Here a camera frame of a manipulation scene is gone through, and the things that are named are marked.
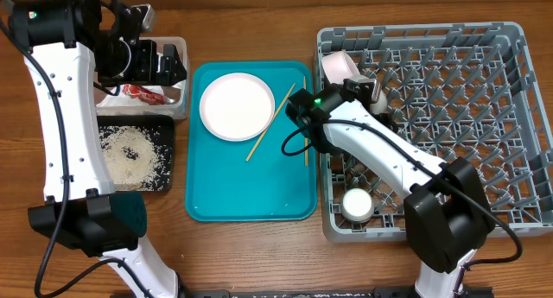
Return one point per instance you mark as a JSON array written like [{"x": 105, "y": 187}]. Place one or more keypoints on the right wooden chopstick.
[{"x": 305, "y": 153}]

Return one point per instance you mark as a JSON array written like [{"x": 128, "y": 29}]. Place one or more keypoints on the grey plastic dish rack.
[{"x": 463, "y": 90}]

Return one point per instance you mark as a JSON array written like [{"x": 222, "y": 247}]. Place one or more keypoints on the left wooden chopstick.
[{"x": 261, "y": 137}]

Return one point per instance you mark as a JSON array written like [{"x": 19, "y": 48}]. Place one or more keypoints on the wooden chopstick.
[
  {"x": 261, "y": 137},
  {"x": 305, "y": 153}
]

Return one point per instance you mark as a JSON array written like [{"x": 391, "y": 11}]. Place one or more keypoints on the black food waste tray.
[{"x": 147, "y": 121}]

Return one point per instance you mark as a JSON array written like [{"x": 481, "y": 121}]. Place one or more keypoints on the rice pile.
[{"x": 136, "y": 158}]

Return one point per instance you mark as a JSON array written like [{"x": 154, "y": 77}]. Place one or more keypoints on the red snack wrapper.
[{"x": 145, "y": 95}]

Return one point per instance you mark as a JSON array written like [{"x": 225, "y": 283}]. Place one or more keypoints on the white paper cup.
[{"x": 357, "y": 205}]

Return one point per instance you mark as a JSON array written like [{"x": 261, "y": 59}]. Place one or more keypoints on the pink bowl with rice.
[{"x": 338, "y": 66}]

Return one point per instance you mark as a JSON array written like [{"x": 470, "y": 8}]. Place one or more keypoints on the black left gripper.
[{"x": 151, "y": 74}]

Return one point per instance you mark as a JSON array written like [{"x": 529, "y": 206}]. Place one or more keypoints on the teal plastic tray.
[{"x": 221, "y": 186}]

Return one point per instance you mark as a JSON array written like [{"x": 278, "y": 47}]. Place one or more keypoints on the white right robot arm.
[{"x": 447, "y": 214}]

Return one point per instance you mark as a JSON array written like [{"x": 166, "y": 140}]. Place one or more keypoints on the grey-white bowl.
[{"x": 378, "y": 103}]

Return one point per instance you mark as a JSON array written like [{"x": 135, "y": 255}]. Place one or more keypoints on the white paper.
[{"x": 173, "y": 93}]

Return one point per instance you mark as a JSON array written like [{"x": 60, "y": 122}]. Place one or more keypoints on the clear plastic waste bin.
[{"x": 177, "y": 111}]

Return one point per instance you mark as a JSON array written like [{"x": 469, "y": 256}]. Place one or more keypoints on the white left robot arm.
[{"x": 71, "y": 48}]

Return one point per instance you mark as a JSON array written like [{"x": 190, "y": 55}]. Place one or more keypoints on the large white plate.
[{"x": 237, "y": 107}]

